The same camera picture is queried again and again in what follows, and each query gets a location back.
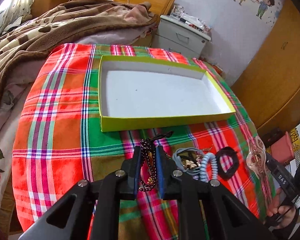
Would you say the light blue spiral hair tie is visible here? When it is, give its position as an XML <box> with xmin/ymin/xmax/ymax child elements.
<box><xmin>199</xmin><ymin>152</ymin><xmax>219</xmax><ymax>183</ymax></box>

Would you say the grey hair tie gold flower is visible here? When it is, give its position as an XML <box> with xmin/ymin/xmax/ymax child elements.
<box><xmin>172</xmin><ymin>147</ymin><xmax>204</xmax><ymax>176</ymax></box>

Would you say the black wristband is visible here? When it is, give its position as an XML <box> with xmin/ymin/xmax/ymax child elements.
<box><xmin>216</xmin><ymin>146</ymin><xmax>239</xmax><ymax>180</ymax></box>

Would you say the person's right hand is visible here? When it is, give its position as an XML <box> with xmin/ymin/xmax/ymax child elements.
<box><xmin>267</xmin><ymin>187</ymin><xmax>296</xmax><ymax>229</ymax></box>

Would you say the pink container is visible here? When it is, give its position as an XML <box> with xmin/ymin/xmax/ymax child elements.
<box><xmin>270</xmin><ymin>132</ymin><xmax>294</xmax><ymax>165</ymax></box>

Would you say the red green plaid cloth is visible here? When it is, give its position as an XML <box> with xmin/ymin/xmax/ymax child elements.
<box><xmin>12</xmin><ymin>44</ymin><xmax>275</xmax><ymax>230</ymax></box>

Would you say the wooden wardrobe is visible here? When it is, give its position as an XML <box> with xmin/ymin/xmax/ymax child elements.
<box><xmin>231</xmin><ymin>0</ymin><xmax>300</xmax><ymax>136</ymax></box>

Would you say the yellow-green shallow cardboard box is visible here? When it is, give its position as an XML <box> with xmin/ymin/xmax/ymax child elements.
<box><xmin>98</xmin><ymin>56</ymin><xmax>236</xmax><ymax>132</ymax></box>

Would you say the grey white nightstand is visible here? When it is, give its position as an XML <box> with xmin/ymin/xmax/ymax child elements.
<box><xmin>151</xmin><ymin>15</ymin><xmax>211</xmax><ymax>59</ymax></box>

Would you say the clutter on nightstand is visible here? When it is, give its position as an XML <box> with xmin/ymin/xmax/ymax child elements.
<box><xmin>180</xmin><ymin>13</ymin><xmax>211</xmax><ymax>34</ymax></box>

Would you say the brown patterned blanket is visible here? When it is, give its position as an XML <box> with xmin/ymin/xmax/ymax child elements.
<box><xmin>0</xmin><ymin>0</ymin><xmax>159</xmax><ymax>101</ymax></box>

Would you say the glass cup on nightstand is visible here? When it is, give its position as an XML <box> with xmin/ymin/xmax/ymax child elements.
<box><xmin>170</xmin><ymin>4</ymin><xmax>184</xmax><ymax>20</ymax></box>

